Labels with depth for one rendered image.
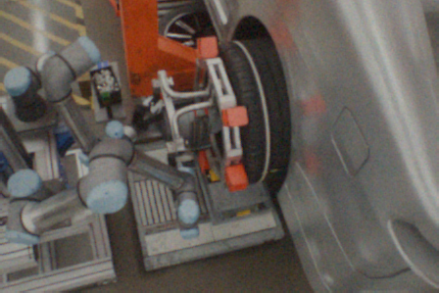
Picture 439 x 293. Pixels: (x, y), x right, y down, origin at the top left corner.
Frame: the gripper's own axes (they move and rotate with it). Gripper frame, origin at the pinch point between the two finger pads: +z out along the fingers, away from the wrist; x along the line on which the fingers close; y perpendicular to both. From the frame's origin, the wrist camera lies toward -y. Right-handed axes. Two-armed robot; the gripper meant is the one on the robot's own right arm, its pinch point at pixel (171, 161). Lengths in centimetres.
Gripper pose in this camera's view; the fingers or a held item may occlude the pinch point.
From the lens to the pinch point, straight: 179.7
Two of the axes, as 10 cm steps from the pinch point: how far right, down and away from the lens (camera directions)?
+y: 1.1, -5.5, -8.3
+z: -2.7, -8.2, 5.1
